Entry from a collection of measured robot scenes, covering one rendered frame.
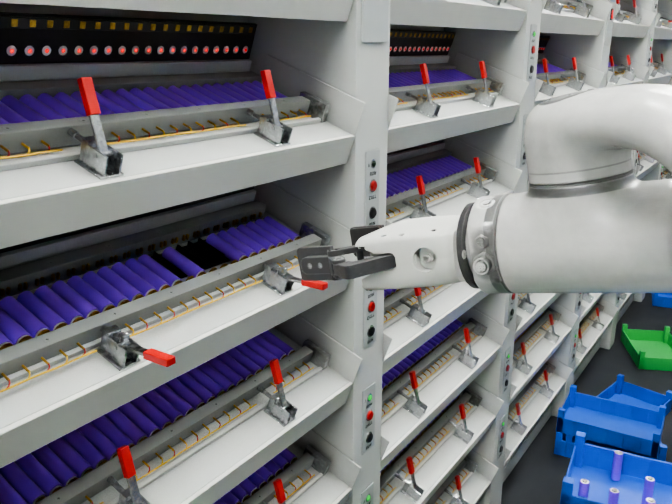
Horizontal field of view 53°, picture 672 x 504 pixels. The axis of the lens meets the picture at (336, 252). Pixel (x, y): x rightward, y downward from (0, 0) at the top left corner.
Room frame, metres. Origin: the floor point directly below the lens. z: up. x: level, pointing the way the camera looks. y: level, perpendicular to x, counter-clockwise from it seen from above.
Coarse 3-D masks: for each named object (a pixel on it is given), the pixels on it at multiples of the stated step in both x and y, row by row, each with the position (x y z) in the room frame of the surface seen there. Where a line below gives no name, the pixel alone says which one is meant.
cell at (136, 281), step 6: (114, 264) 0.79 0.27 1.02; (120, 264) 0.79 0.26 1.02; (114, 270) 0.78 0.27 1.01; (120, 270) 0.78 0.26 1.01; (126, 270) 0.78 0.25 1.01; (120, 276) 0.78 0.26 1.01; (126, 276) 0.77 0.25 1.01; (132, 276) 0.77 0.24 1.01; (138, 276) 0.78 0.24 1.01; (132, 282) 0.77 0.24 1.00; (138, 282) 0.77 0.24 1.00; (144, 282) 0.77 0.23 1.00; (138, 288) 0.76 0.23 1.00; (144, 288) 0.76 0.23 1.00; (150, 288) 0.76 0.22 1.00; (144, 294) 0.76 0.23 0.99
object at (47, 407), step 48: (96, 240) 0.81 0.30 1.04; (192, 240) 0.93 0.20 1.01; (336, 240) 1.01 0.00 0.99; (240, 288) 0.85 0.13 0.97; (336, 288) 0.97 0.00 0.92; (144, 336) 0.70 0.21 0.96; (192, 336) 0.72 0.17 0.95; (240, 336) 0.79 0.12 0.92; (48, 384) 0.59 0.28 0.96; (96, 384) 0.61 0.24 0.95; (144, 384) 0.66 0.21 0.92; (0, 432) 0.52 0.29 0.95; (48, 432) 0.57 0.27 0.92
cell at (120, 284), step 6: (102, 270) 0.77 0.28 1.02; (108, 270) 0.77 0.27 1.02; (102, 276) 0.77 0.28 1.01; (108, 276) 0.76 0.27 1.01; (114, 276) 0.76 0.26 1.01; (108, 282) 0.76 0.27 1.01; (114, 282) 0.76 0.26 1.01; (120, 282) 0.76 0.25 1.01; (126, 282) 0.76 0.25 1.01; (120, 288) 0.75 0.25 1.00; (126, 288) 0.75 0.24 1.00; (132, 288) 0.75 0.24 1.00; (126, 294) 0.74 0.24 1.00; (132, 294) 0.74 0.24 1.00; (138, 294) 0.75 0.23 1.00; (132, 300) 0.74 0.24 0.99
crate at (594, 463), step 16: (576, 432) 1.29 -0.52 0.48; (576, 448) 1.28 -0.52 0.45; (592, 448) 1.28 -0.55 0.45; (608, 448) 1.27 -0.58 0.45; (576, 464) 1.27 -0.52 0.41; (592, 464) 1.28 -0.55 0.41; (608, 464) 1.26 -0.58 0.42; (624, 464) 1.25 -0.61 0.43; (640, 464) 1.23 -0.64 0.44; (656, 464) 1.22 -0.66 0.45; (576, 480) 1.23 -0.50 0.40; (592, 480) 1.23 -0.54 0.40; (608, 480) 1.23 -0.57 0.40; (624, 480) 1.23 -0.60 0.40; (640, 480) 1.23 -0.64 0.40; (656, 480) 1.22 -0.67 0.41; (576, 496) 1.10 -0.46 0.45; (592, 496) 1.17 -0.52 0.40; (624, 496) 1.17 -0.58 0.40; (640, 496) 1.17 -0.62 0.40; (656, 496) 1.17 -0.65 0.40
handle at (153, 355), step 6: (126, 336) 0.65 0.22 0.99; (120, 342) 0.65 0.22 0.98; (126, 342) 0.65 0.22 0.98; (126, 348) 0.64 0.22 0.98; (132, 348) 0.64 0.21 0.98; (138, 348) 0.64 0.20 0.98; (144, 348) 0.64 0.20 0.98; (138, 354) 0.63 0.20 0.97; (144, 354) 0.62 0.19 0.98; (150, 354) 0.62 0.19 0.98; (156, 354) 0.62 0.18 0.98; (162, 354) 0.62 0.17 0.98; (168, 354) 0.62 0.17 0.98; (150, 360) 0.62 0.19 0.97; (156, 360) 0.61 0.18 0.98; (162, 360) 0.61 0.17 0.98; (168, 360) 0.61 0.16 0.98; (174, 360) 0.61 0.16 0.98; (168, 366) 0.61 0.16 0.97
